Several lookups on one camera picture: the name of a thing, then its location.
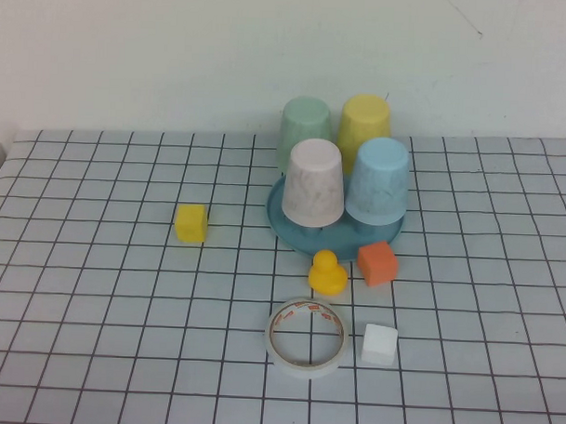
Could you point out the pale pink plastic cup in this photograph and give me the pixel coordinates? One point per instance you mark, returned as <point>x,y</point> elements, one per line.
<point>314,190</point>

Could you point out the yellow rubber duck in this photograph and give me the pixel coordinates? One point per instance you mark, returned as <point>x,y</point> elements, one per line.
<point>327,278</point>

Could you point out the pale blue plastic cup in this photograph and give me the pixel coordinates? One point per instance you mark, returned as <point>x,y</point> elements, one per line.
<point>379,187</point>

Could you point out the pale yellow plastic cup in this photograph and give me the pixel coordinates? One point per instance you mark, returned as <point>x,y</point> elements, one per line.
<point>365,117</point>

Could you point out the white tape roll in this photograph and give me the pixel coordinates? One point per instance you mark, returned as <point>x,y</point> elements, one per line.
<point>278,351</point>

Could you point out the yellow foam cube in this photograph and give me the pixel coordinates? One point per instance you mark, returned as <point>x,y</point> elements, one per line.
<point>189,222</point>

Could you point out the blue cup stand with posts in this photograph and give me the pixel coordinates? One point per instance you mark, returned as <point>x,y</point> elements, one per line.
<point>310,243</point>

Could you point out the orange foam cube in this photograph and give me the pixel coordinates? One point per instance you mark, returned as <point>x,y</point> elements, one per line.
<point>376,264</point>

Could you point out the white foam cube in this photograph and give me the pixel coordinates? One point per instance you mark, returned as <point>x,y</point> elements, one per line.
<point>378,345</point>

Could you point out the grey grid pattern table cloth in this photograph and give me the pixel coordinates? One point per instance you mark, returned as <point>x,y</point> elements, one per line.
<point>79,191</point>

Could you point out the pale green plastic cup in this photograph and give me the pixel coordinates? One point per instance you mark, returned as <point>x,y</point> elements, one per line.
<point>300,124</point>

